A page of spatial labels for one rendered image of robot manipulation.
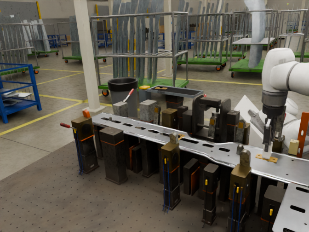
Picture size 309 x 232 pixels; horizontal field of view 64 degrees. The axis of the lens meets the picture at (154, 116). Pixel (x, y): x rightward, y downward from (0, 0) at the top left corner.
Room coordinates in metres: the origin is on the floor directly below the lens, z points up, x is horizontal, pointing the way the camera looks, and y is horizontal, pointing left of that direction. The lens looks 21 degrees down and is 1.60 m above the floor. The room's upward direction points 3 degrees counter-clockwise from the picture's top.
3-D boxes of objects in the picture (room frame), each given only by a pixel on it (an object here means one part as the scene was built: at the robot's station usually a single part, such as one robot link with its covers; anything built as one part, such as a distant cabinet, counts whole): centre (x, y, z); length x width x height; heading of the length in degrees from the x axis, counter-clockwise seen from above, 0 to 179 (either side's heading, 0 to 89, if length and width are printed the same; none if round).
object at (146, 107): (1.59, 0.03, 0.90); 0.13 x 0.08 x 0.41; 143
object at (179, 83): (5.76, 0.21, 0.89); 1.90 x 1.00 x 1.77; 66
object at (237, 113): (1.28, -0.44, 0.91); 0.07 x 0.05 x 0.42; 143
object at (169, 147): (1.06, -0.06, 0.87); 0.12 x 0.07 x 0.35; 143
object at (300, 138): (1.03, -0.67, 0.95); 0.03 x 0.01 x 0.50; 53
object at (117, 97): (4.08, 0.50, 0.36); 0.50 x 0.50 x 0.73
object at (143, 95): (1.81, 0.06, 0.92); 0.08 x 0.08 x 0.44; 53
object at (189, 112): (1.44, -0.23, 0.89); 0.12 x 0.07 x 0.38; 143
